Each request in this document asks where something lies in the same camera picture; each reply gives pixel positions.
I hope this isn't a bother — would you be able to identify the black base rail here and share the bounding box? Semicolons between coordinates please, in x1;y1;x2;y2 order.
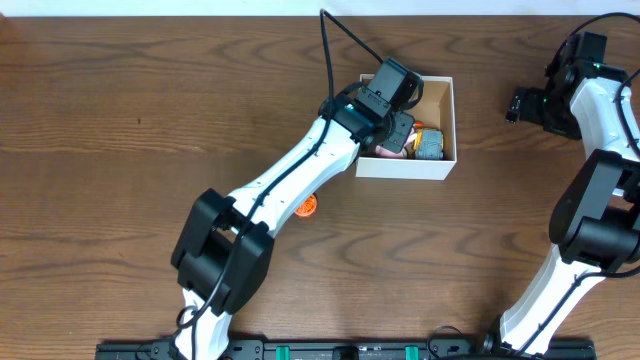
94;337;599;360

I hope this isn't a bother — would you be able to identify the yellow grey toy truck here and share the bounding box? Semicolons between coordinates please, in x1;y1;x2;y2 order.
413;128;444;160

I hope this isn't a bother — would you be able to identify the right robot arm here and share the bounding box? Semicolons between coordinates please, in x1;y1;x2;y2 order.
488;60;639;358

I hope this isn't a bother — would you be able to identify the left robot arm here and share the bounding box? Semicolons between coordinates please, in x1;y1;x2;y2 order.
171;88;419;359

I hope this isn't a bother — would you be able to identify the orange round disc toy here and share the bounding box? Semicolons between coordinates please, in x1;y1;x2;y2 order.
295;193;318;218

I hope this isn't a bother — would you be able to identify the white cardboard box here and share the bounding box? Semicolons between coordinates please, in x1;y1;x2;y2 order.
356;76;457;180

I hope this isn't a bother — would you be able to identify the pink duck toy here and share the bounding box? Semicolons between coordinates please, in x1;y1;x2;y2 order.
372;119;425;160

